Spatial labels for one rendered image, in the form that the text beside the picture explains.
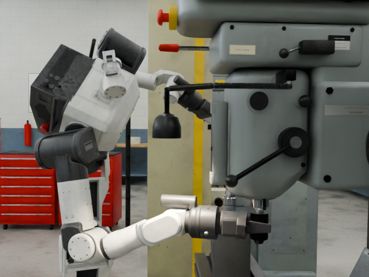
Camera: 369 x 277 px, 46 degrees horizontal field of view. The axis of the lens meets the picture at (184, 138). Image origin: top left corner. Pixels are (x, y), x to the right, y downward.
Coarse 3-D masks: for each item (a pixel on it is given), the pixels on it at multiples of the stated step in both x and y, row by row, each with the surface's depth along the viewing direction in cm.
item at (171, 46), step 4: (160, 44) 119; (164, 44) 119; (168, 44) 119; (172, 44) 119; (176, 44) 119; (160, 48) 119; (164, 48) 119; (168, 48) 119; (172, 48) 119; (176, 48) 119; (180, 48) 119; (184, 48) 119; (188, 48) 119; (192, 48) 120; (196, 48) 120; (200, 48) 120; (204, 48) 120; (208, 48) 120
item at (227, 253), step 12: (216, 240) 142; (228, 240) 142; (240, 240) 141; (216, 252) 142; (228, 252) 142; (240, 252) 142; (216, 264) 142; (228, 264) 142; (240, 264) 142; (216, 276) 142; (228, 276) 142; (240, 276) 142
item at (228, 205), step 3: (225, 201) 155; (228, 201) 155; (231, 201) 155; (234, 201) 155; (222, 204) 157; (225, 204) 155; (228, 204) 155; (231, 204) 155; (234, 204) 155; (222, 207) 157; (225, 207) 155; (228, 207) 155; (231, 207) 155; (234, 207) 156; (225, 210) 155; (228, 210) 155; (231, 210) 155; (234, 210) 156
